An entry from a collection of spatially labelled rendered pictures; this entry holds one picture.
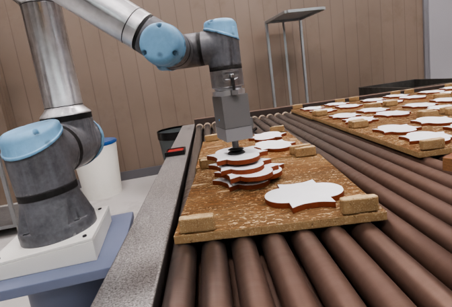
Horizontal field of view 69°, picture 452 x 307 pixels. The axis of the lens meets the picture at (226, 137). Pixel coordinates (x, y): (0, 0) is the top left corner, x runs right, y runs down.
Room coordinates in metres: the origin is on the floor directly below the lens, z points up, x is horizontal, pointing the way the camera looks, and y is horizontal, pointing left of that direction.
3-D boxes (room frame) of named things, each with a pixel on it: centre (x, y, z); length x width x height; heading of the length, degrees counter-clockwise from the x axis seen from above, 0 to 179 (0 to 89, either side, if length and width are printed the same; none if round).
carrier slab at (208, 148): (1.12, -0.08, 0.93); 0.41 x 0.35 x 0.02; 0
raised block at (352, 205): (0.50, -0.20, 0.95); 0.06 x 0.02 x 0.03; 88
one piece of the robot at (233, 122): (0.77, -0.03, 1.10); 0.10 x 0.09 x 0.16; 105
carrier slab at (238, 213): (0.70, -0.07, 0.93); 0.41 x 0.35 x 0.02; 178
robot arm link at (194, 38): (0.76, 0.08, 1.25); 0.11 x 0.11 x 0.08; 85
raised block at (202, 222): (0.51, 0.07, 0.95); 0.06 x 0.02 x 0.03; 88
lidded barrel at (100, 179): (3.85, 1.57, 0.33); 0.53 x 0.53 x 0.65
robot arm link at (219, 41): (0.77, -0.02, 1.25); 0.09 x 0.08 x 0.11; 85
